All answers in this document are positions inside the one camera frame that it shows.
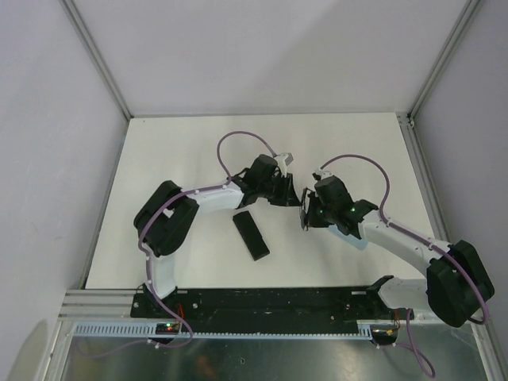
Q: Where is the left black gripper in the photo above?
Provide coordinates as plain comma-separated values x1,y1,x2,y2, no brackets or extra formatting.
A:
257,172,300,207

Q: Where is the black rectangular glasses case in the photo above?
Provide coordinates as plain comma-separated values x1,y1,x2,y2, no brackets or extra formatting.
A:
233,211,270,261

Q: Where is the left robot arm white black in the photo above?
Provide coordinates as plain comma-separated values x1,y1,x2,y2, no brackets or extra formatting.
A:
133,152,300,318

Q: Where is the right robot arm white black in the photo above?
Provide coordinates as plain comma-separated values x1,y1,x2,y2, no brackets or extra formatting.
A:
300,175,495,328

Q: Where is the right blue cleaning cloth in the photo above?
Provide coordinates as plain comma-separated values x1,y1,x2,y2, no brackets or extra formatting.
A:
337,230,368,250

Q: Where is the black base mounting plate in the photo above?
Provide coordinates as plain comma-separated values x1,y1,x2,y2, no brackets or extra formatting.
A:
130,286,408,336

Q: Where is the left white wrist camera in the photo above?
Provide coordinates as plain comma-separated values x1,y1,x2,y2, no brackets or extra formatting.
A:
274,152,294,177

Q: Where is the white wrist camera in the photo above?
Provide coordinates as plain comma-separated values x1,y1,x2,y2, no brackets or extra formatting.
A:
312,168,333,181
274,152,294,177

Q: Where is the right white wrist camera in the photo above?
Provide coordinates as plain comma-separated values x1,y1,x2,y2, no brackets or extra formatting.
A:
312,168,333,181

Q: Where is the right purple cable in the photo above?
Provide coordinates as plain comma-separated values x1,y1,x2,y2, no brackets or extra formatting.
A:
319,154,491,376

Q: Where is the white slotted cable duct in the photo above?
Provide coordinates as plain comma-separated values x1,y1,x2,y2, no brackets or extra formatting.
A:
73,321,380,341

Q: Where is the right aluminium corner post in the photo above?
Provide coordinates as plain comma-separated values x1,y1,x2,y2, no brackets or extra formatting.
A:
406,0,484,121

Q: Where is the aluminium corner post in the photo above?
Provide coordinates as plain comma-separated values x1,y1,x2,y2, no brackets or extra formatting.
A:
59,0,133,121
406,0,484,121

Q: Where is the left aluminium corner post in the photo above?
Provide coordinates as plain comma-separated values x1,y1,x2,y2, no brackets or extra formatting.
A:
59,0,133,121

